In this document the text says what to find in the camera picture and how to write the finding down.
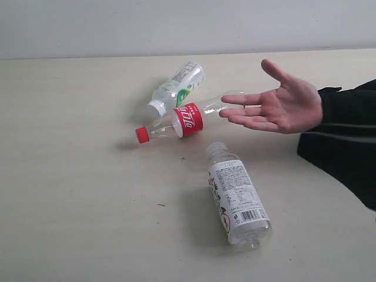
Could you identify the person's open hand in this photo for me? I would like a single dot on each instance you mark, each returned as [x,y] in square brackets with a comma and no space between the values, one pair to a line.
[294,107]

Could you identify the clear bottle green kiwi label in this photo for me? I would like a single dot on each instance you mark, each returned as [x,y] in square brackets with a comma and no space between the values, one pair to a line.
[173,92]

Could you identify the clear bottle white text label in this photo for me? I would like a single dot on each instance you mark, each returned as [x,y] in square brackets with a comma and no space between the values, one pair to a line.
[241,211]

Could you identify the clear cola bottle red label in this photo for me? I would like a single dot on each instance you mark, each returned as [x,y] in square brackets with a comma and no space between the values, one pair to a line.
[182,121]

